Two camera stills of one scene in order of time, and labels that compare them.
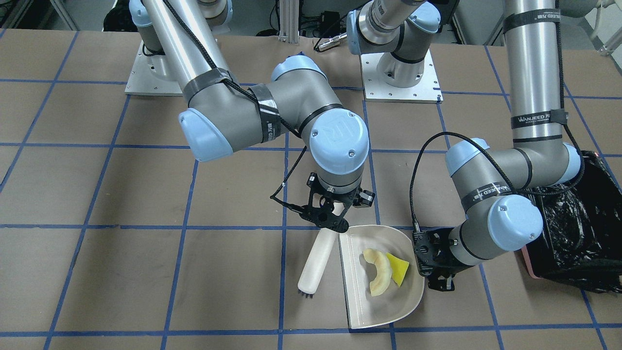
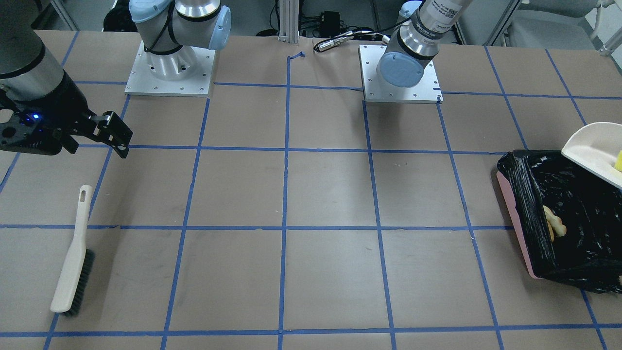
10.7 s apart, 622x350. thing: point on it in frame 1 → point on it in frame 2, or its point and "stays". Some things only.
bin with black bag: (580, 242) stays
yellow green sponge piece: (399, 267) → (618, 165)
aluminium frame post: (289, 13) stays
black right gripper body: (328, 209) → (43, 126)
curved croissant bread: (382, 280) → (555, 227)
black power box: (329, 23) stays
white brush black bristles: (317, 262) → (76, 273)
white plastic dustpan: (393, 302) → (595, 147)
